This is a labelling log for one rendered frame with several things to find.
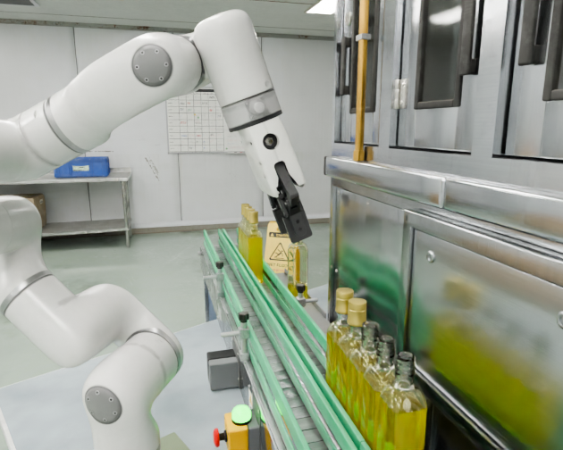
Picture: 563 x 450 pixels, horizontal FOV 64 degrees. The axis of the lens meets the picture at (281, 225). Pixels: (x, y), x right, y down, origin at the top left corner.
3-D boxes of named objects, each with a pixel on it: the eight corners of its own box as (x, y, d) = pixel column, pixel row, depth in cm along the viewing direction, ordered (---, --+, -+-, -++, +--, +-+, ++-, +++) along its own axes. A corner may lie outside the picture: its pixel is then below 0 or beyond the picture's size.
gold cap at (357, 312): (358, 329, 81) (359, 305, 81) (343, 322, 84) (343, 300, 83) (370, 322, 84) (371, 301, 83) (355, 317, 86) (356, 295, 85)
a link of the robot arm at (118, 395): (75, 470, 64) (66, 370, 60) (128, 413, 77) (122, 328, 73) (136, 485, 62) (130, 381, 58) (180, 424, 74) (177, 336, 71)
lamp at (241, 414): (253, 424, 100) (253, 412, 100) (233, 427, 99) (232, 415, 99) (249, 412, 105) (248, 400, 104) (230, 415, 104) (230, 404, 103)
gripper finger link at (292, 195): (295, 175, 54) (302, 210, 58) (272, 146, 60) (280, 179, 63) (286, 179, 54) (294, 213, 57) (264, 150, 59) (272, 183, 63)
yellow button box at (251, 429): (260, 455, 101) (259, 426, 100) (227, 462, 99) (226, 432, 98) (253, 435, 108) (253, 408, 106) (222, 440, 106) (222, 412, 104)
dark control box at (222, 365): (239, 388, 127) (238, 361, 125) (210, 392, 125) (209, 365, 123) (233, 373, 135) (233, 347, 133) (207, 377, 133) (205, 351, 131)
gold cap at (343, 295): (331, 309, 90) (331, 288, 89) (346, 305, 92) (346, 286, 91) (342, 315, 87) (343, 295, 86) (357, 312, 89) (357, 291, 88)
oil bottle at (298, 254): (307, 302, 156) (309, 229, 150) (293, 304, 154) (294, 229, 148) (301, 296, 161) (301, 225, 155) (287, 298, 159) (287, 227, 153)
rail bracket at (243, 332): (250, 362, 116) (250, 315, 114) (222, 367, 115) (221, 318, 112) (247, 355, 120) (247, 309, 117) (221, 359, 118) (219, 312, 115)
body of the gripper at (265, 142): (289, 100, 55) (316, 184, 58) (269, 104, 65) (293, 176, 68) (232, 121, 54) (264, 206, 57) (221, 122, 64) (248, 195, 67)
